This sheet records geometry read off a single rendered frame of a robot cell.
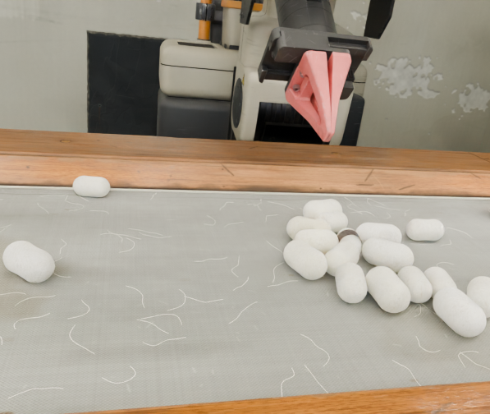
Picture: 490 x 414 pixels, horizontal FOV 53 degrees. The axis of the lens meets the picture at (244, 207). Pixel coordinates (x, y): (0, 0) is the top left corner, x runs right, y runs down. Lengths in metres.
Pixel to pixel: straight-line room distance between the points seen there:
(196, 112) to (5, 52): 1.37
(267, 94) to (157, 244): 0.65
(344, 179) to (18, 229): 0.32
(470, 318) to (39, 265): 0.26
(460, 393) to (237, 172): 0.33
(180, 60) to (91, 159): 0.78
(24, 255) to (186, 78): 0.98
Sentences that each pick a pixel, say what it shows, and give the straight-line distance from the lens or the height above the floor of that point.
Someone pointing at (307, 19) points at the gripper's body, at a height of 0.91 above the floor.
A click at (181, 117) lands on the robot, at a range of 1.28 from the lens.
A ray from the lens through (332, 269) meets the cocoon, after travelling 0.36.
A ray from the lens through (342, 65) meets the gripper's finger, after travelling 0.49.
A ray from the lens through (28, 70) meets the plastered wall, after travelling 2.49.
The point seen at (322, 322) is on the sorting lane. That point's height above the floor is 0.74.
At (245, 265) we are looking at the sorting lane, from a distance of 0.36.
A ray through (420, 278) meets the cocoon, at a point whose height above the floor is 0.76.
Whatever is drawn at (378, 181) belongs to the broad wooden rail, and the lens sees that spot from 0.56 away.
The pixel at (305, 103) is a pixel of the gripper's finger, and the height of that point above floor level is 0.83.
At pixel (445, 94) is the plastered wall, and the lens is 2.86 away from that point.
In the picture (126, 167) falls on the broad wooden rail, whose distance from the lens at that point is 0.50.
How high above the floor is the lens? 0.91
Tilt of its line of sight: 22 degrees down
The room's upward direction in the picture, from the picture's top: 7 degrees clockwise
